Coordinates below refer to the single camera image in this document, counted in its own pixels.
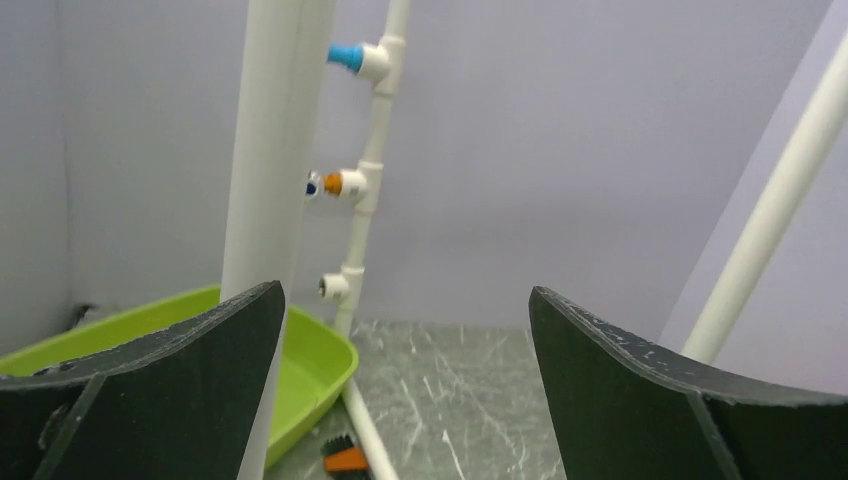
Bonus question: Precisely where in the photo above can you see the orange black brush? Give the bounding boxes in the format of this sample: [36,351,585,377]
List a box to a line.
[321,435,372,480]

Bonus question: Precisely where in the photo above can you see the orange plastic faucet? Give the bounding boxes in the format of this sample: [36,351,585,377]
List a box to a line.
[305,171,343,199]

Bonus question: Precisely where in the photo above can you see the white PVC pipe frame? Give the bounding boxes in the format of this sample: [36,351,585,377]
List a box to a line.
[219,0,848,480]

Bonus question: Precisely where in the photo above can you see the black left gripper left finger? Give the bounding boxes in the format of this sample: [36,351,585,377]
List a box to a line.
[1,281,286,479]

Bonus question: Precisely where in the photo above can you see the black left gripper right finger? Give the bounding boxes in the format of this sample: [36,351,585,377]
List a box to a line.
[528,286,847,479]

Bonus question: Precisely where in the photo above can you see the green plastic basin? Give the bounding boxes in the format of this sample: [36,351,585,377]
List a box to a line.
[1,286,359,469]

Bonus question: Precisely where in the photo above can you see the blue plastic faucet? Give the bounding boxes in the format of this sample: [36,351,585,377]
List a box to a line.
[327,43,365,75]

